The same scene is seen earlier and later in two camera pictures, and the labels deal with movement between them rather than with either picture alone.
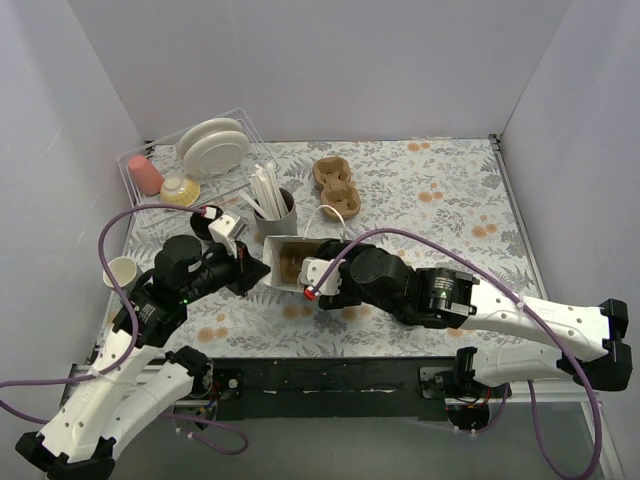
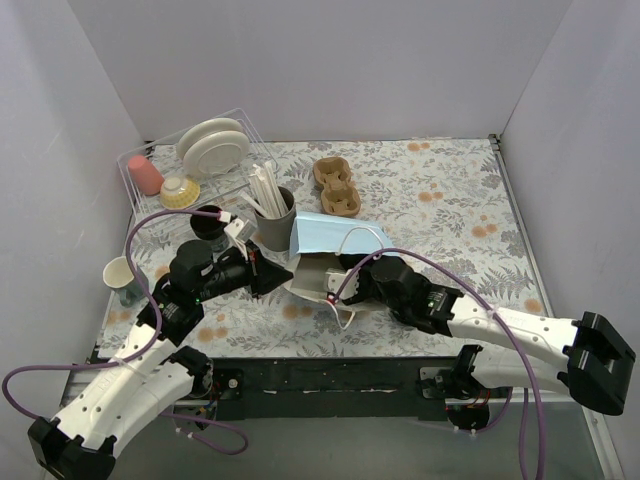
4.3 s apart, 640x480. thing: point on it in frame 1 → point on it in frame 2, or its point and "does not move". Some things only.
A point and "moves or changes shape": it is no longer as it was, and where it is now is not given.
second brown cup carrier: [335, 175] does not move
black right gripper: [329, 298] → [360, 282]
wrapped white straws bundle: [267, 195] does not move
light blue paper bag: [283, 256] moves or changes shape
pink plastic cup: [146, 175] does not move
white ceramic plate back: [206, 127] does not move
